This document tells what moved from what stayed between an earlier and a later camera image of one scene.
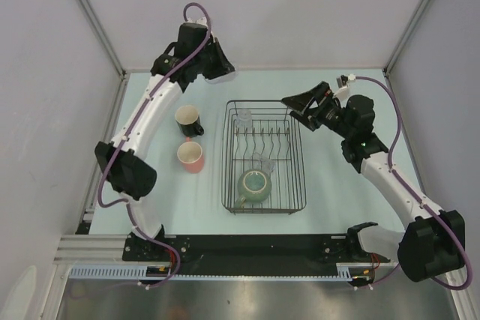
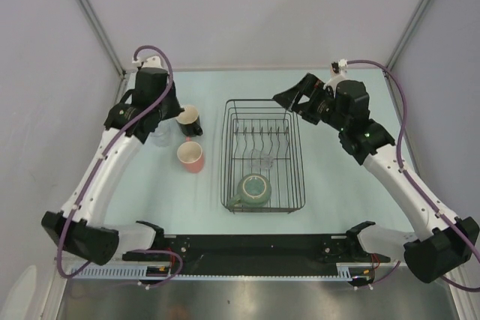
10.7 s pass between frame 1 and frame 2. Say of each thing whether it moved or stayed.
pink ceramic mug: stayed
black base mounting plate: stayed
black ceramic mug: stayed
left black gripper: moved
